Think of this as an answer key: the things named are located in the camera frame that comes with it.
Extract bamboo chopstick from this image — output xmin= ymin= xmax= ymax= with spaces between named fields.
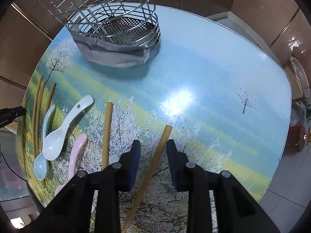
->
xmin=121 ymin=125 xmax=172 ymax=233
xmin=32 ymin=76 xmax=43 ymax=158
xmin=21 ymin=97 xmax=27 ymax=178
xmin=46 ymin=83 xmax=56 ymax=112
xmin=102 ymin=102 xmax=113 ymax=170
xmin=35 ymin=81 xmax=46 ymax=157

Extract pink ceramic spoon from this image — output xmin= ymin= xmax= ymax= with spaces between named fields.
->
xmin=67 ymin=134 xmax=88 ymax=182

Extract white ceramic spoon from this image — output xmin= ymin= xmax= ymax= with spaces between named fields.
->
xmin=43 ymin=95 xmax=94 ymax=161

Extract light blue ceramic spoon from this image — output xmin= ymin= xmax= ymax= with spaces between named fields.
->
xmin=33 ymin=105 xmax=57 ymax=181

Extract wire utensil holder basket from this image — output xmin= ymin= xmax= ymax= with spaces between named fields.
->
xmin=39 ymin=0 xmax=161 ymax=48

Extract brown kitchen base cabinets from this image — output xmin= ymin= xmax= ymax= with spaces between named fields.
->
xmin=1 ymin=0 xmax=310 ymax=108

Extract flower print folding table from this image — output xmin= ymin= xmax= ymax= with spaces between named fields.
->
xmin=25 ymin=6 xmax=292 ymax=220

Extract grey cloth under basket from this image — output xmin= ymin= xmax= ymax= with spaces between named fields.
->
xmin=71 ymin=33 xmax=160 ymax=68

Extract amber oil bottle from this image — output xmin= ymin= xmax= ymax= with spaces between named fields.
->
xmin=288 ymin=125 xmax=310 ymax=152

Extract beige trash bin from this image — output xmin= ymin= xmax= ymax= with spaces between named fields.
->
xmin=289 ymin=56 xmax=310 ymax=98

